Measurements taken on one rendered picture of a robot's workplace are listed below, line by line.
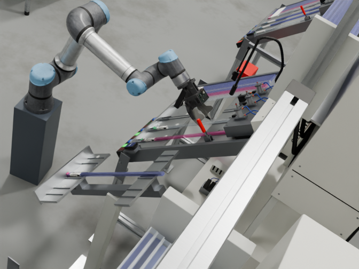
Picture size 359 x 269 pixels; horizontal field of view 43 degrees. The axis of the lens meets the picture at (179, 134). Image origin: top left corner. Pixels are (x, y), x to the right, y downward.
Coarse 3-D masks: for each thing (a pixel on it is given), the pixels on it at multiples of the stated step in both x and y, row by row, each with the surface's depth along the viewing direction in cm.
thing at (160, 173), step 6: (84, 174) 181; (90, 174) 179; (96, 174) 177; (102, 174) 175; (108, 174) 173; (114, 174) 171; (120, 174) 170; (126, 174) 168; (132, 174) 166; (138, 174) 164; (144, 174) 163; (150, 174) 161; (156, 174) 160; (162, 174) 158
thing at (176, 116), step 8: (176, 112) 231; (184, 112) 226; (160, 120) 228; (168, 120) 225; (176, 120) 220; (184, 120) 216; (152, 128) 221; (176, 128) 210; (144, 136) 217; (152, 136) 213; (160, 136) 209; (144, 144) 208; (152, 144) 204; (160, 144) 200
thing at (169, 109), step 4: (172, 104) 238; (168, 108) 235; (172, 108) 238; (164, 112) 232; (168, 112) 235; (160, 116) 229; (164, 116) 232; (156, 120) 226; (152, 124) 224; (148, 128) 221; (140, 132) 217; (144, 132) 218; (136, 136) 215; (140, 136) 216; (132, 140) 211; (136, 140) 213
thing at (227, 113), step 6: (270, 84) 216; (234, 102) 212; (228, 108) 208; (234, 108) 205; (222, 114) 205; (228, 114) 202; (210, 126) 197; (216, 126) 195; (222, 126) 192; (216, 138) 184; (222, 138) 182; (228, 138) 179; (234, 138) 177
